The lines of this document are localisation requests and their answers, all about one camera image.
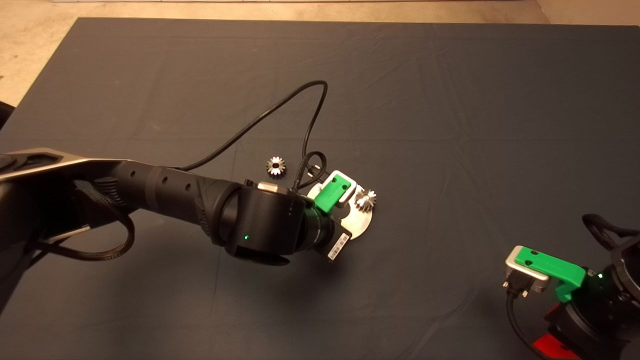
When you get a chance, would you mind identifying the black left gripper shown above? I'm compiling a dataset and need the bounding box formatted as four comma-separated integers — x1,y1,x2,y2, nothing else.
305,211,353,263

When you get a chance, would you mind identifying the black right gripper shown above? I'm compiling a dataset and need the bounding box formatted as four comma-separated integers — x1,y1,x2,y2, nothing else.
532,272,632,360

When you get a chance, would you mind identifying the small steel planetary gear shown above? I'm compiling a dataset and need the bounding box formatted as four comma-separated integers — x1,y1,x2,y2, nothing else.
266,155,288,178
354,188,378,213

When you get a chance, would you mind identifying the round metal carrier plate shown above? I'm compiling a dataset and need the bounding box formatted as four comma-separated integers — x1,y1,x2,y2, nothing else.
306,181,374,241

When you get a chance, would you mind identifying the dark grey table cloth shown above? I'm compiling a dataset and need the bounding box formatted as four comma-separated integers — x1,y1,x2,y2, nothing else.
0,17,640,360

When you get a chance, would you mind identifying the green left camera mount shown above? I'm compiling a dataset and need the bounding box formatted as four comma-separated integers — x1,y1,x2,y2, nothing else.
313,173,351,215

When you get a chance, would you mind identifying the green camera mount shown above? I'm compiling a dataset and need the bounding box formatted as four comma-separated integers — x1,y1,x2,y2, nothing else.
313,173,351,215
515,248,587,304

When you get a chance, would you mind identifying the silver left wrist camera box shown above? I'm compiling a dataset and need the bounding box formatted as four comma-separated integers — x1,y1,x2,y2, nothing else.
327,170,358,209

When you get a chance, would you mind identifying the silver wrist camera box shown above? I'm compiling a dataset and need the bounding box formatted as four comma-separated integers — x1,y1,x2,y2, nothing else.
504,245,551,295
327,170,358,209

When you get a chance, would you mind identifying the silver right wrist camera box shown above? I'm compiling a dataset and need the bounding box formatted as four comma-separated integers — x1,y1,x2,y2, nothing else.
504,245,551,295

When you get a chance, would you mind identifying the green right camera mount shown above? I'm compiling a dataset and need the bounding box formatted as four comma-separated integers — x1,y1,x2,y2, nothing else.
515,248,587,304

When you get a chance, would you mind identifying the thin black braided cable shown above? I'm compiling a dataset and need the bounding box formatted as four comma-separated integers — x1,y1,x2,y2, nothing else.
292,151,328,194

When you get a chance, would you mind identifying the thin black left camera cable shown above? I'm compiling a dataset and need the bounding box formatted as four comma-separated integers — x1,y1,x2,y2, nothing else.
180,80,329,173

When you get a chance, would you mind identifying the thick black braided hose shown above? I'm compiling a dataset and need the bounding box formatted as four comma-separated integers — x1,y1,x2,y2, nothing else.
30,180,136,262

